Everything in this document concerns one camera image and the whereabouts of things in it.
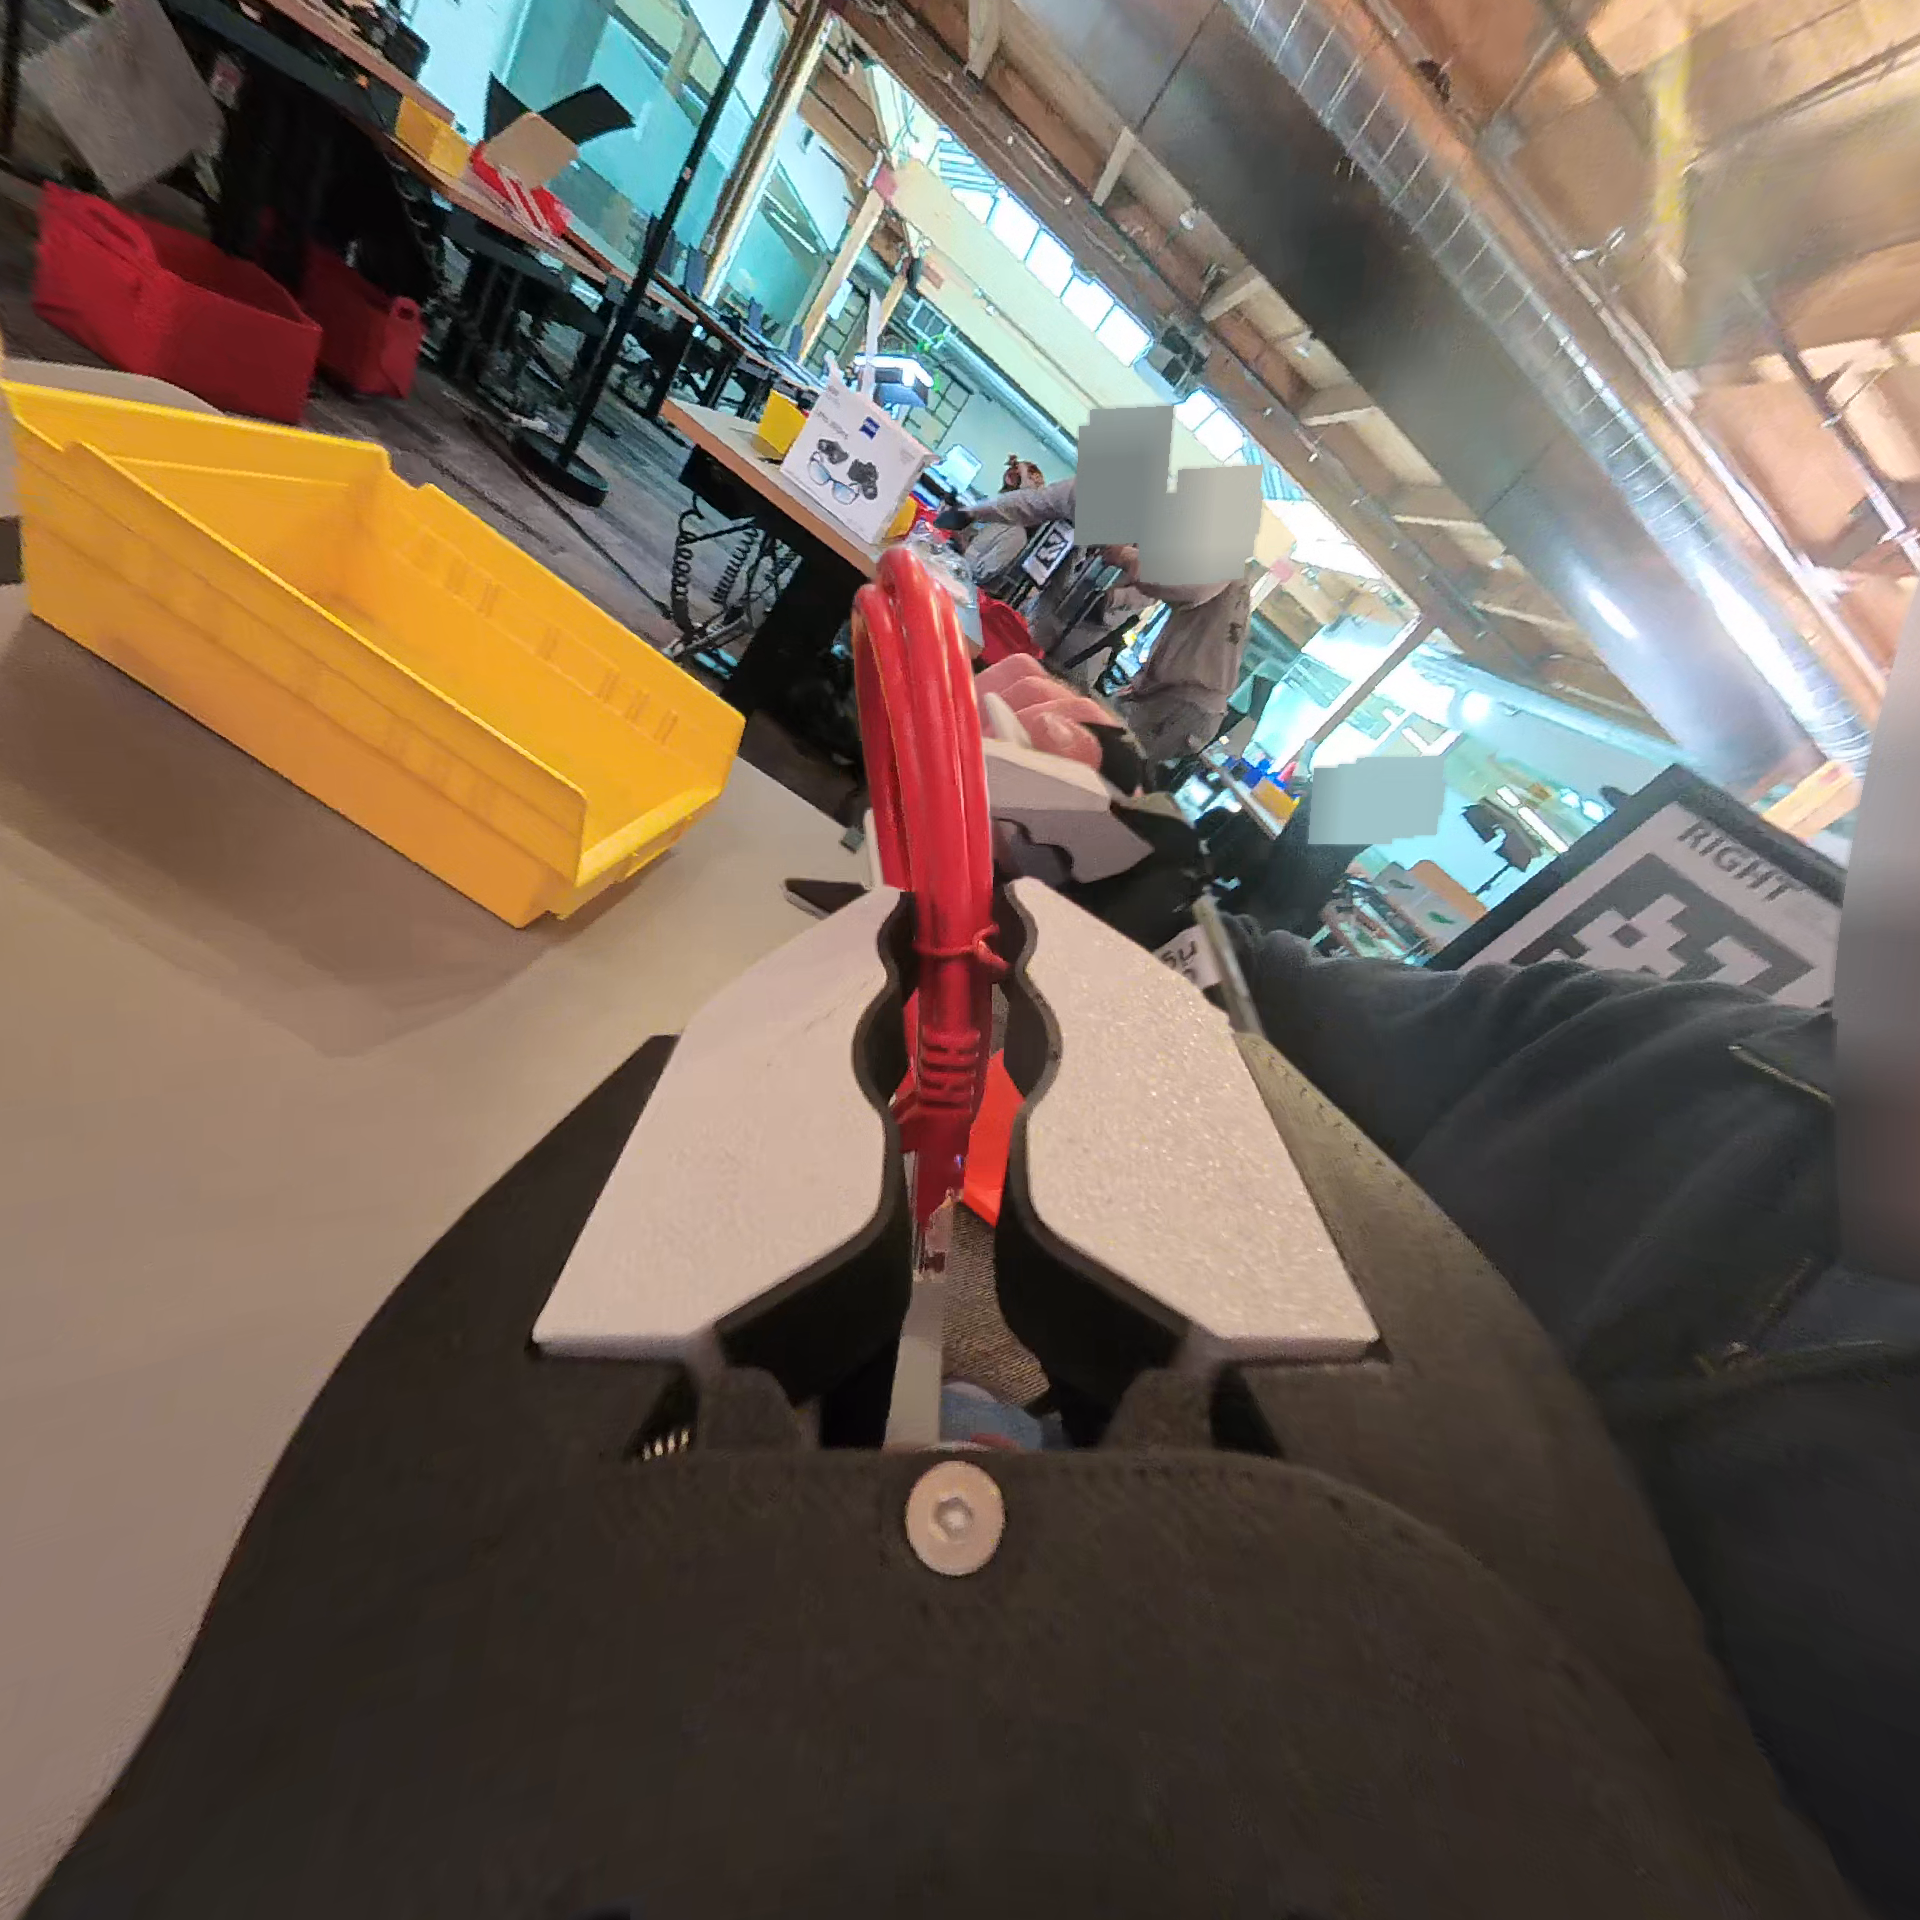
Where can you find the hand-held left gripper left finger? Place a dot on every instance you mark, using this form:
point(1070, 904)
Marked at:
point(750, 1184)

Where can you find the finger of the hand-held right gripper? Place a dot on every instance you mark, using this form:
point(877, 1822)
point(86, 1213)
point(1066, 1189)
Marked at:
point(1118, 848)
point(1049, 781)

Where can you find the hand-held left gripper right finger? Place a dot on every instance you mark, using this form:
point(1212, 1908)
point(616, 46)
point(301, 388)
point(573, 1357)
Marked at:
point(1185, 1184)

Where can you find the yellow plastic bin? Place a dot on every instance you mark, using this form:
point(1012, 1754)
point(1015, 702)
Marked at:
point(345, 645)

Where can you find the orange high-visibility vest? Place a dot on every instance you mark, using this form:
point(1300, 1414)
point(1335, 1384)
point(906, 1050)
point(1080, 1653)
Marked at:
point(990, 1177)

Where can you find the white printed box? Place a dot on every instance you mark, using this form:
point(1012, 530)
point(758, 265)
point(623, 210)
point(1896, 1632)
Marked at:
point(858, 457)

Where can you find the wooden desk with black legs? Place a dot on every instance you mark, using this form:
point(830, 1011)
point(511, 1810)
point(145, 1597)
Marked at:
point(750, 465)

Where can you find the small yellow bin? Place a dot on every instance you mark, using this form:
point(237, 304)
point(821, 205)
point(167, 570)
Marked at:
point(782, 428)
point(433, 137)

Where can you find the square marker tag board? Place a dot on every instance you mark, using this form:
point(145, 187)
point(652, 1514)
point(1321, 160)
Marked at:
point(1680, 915)

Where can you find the black floor stand pole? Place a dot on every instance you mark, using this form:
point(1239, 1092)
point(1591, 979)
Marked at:
point(674, 254)

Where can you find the person's dark jacket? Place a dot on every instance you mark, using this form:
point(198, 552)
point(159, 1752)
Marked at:
point(1770, 1576)

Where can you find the red and white box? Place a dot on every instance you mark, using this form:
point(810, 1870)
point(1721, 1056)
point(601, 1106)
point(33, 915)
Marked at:
point(521, 192)

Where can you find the long wooden desk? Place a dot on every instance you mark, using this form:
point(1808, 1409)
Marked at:
point(494, 210)

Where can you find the open cardboard box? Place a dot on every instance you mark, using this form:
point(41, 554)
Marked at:
point(564, 128)

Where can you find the small red fabric bin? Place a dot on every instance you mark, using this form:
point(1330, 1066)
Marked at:
point(369, 323)

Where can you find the large red fabric bin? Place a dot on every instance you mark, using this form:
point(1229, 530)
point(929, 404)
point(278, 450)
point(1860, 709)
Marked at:
point(166, 299)

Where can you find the grey hanging sheet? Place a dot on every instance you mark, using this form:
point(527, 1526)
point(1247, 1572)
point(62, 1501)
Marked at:
point(128, 89)

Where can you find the large silver air duct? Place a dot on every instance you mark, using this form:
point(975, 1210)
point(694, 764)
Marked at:
point(1501, 374)

